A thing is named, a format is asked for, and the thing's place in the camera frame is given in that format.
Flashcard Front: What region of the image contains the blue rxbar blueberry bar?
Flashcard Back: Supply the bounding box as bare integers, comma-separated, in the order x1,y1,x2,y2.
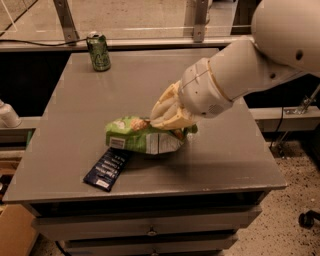
83,148,132,192

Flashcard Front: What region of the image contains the green rice chip bag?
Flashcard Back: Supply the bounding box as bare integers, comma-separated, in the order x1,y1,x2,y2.
105,116,198,155

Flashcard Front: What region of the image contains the cardboard box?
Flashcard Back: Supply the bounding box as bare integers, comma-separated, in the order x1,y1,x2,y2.
0,205,38,256

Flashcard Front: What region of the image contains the green soda can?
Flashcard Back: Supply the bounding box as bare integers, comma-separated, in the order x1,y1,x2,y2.
86,31,111,72

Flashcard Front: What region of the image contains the metal railing frame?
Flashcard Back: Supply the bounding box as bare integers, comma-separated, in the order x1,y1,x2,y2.
0,0,261,52

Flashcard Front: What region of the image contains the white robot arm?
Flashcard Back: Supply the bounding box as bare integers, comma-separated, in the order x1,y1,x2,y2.
150,0,320,130

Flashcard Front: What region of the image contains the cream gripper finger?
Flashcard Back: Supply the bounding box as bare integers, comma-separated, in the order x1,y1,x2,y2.
150,81,201,130

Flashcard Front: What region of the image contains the black chair caster wheel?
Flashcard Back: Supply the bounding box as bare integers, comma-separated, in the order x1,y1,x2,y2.
298,210,320,229

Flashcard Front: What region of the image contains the grey drawer cabinet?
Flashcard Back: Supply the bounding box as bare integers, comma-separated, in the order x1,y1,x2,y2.
4,50,286,256

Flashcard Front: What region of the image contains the white pipe fitting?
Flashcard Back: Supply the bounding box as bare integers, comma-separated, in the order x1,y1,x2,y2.
0,100,21,128

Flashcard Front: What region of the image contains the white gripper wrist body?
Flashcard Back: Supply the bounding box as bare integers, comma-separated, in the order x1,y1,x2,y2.
178,58,233,118

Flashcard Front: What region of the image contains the black cable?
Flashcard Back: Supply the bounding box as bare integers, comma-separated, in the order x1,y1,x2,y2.
0,37,88,47

